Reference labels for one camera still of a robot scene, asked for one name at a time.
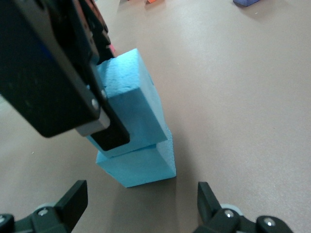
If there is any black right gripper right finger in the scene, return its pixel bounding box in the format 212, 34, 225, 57
193, 182, 294, 233

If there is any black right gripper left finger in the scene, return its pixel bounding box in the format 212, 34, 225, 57
0, 179, 88, 233

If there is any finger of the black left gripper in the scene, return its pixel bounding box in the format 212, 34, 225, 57
97, 31, 116, 66
91, 92, 131, 151

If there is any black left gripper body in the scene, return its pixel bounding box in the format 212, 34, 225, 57
72, 0, 109, 64

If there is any blue foam cube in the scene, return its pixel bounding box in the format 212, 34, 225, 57
95, 126, 177, 188
86, 48, 168, 158

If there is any brown table cover sheet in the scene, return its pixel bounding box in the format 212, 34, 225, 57
0, 0, 311, 233

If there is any purple foam cube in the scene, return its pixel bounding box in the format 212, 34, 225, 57
232, 0, 260, 7

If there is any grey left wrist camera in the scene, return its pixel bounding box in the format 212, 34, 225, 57
0, 0, 110, 138

